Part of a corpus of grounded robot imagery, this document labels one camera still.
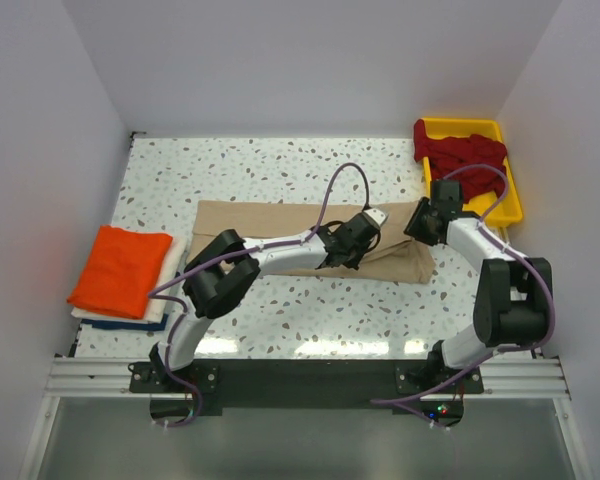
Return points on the dark red t shirt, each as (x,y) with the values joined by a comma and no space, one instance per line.
(449,154)

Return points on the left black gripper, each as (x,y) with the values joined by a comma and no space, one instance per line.
(355,262)

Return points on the orange folded t shirt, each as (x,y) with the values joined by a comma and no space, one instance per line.
(122,267)

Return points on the beige t shirt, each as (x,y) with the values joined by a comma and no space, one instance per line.
(397,258)

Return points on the aluminium frame rail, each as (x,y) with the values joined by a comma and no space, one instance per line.
(502,377)

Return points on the blue folded t shirt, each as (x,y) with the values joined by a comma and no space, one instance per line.
(109,325)

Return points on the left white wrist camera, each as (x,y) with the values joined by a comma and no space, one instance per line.
(376,217)

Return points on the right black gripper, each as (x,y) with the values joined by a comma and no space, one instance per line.
(413,230)

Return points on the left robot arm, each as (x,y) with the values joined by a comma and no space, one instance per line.
(219,277)

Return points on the white folded t shirt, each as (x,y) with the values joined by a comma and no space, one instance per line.
(155,308)

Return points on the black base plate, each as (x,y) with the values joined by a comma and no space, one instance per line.
(288,384)

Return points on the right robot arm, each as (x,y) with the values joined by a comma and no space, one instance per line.
(513,307)

